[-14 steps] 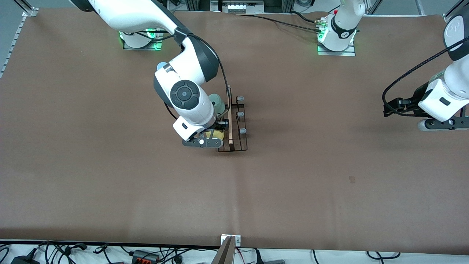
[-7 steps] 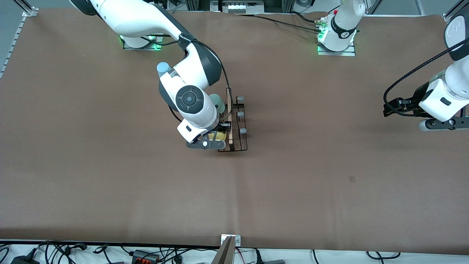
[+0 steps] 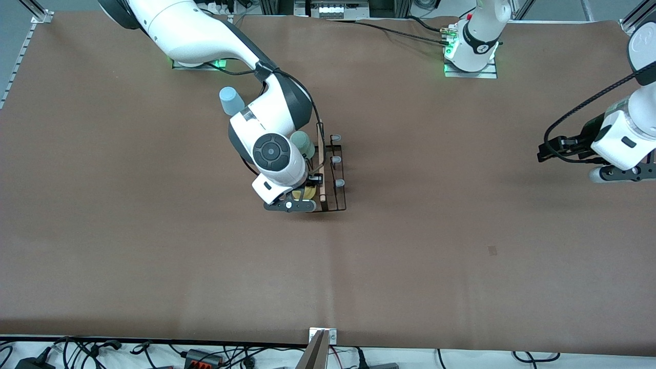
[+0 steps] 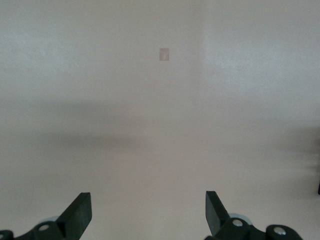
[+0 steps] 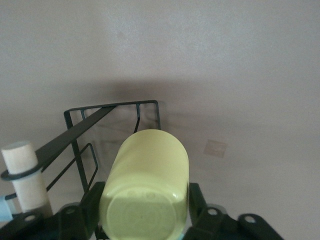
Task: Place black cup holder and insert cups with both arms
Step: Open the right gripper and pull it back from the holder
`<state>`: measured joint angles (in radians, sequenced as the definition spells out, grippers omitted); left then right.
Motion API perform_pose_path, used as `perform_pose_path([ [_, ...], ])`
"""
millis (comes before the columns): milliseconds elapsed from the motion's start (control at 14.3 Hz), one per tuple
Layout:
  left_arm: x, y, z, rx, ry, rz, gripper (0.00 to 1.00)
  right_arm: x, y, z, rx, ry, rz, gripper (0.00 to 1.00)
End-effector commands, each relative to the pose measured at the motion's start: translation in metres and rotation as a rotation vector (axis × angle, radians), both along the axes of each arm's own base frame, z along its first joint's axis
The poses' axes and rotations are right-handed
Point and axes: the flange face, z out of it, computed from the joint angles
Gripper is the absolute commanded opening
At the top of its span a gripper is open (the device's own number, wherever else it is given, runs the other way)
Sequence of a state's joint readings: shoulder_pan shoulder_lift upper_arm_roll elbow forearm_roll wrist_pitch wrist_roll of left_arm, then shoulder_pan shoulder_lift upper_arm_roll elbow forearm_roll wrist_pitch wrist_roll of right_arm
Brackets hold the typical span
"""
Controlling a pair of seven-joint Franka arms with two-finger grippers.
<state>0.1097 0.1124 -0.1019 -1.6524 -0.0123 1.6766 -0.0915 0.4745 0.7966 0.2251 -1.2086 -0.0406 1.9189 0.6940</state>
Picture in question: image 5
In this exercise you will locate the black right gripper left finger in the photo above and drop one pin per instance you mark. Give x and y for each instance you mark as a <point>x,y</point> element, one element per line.
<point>72,225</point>

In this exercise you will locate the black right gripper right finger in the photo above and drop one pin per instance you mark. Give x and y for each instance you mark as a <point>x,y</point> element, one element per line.
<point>212,227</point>

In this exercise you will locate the yellow cup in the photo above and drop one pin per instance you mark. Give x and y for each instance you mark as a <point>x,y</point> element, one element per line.
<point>147,175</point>

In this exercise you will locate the brown tape square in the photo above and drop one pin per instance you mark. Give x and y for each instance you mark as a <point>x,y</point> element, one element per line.
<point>215,148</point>

